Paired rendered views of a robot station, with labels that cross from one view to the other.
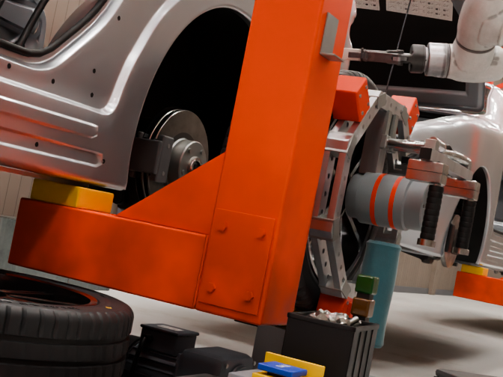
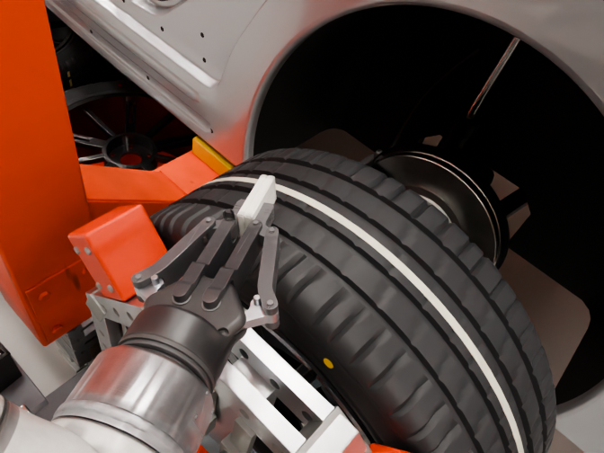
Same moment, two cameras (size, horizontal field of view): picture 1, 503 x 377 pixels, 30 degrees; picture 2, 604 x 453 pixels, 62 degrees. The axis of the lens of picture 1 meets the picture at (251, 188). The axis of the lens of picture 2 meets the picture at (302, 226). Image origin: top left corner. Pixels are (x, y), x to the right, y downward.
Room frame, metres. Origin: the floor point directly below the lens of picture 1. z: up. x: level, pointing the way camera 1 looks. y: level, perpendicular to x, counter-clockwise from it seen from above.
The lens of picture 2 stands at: (2.52, -0.51, 1.58)
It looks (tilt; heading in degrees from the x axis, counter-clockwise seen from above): 49 degrees down; 92
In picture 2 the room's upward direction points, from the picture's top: 16 degrees clockwise
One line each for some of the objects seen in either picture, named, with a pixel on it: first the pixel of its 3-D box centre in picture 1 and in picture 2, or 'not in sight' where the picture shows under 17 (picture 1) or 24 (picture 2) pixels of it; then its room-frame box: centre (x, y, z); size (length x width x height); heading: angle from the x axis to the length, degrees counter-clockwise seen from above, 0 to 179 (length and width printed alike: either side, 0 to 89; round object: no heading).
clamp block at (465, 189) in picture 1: (461, 188); not in sight; (2.57, -0.56, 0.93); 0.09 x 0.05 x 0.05; 63
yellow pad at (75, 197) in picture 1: (72, 196); (231, 149); (2.25, 0.42, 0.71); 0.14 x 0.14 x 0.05; 63
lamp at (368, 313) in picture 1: (362, 307); not in sight; (2.04, -0.29, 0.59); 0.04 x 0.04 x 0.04; 63
